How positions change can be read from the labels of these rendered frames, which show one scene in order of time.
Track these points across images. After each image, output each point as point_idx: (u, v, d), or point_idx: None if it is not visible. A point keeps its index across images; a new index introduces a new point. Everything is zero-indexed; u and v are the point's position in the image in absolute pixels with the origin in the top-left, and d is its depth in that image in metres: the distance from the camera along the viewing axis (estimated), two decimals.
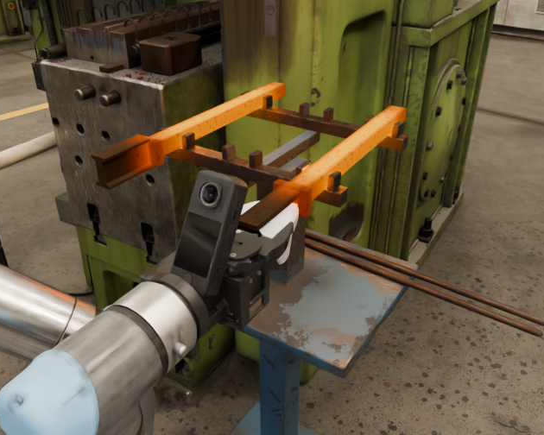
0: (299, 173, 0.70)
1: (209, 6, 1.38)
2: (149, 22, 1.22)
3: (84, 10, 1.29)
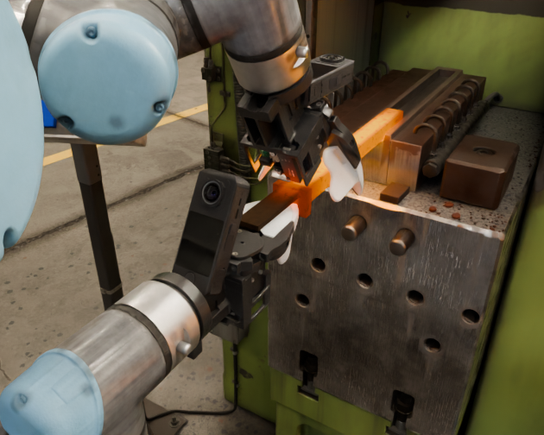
0: None
1: (478, 85, 1.00)
2: (445, 124, 0.84)
3: (328, 100, 0.92)
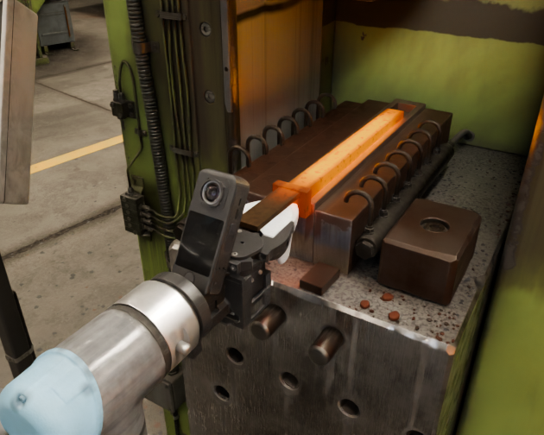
0: None
1: (439, 128, 0.82)
2: (387, 188, 0.65)
3: (246, 152, 0.73)
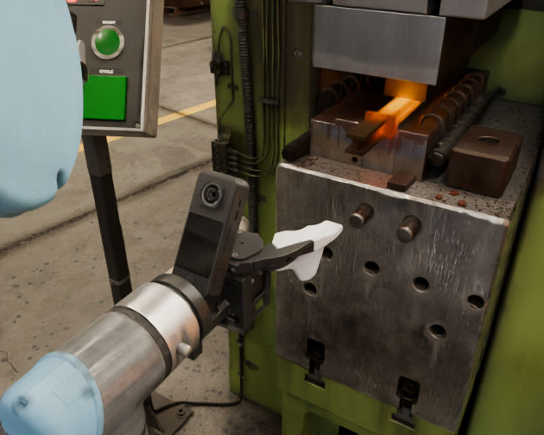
0: None
1: (483, 78, 1.02)
2: (451, 115, 0.86)
3: (336, 91, 0.94)
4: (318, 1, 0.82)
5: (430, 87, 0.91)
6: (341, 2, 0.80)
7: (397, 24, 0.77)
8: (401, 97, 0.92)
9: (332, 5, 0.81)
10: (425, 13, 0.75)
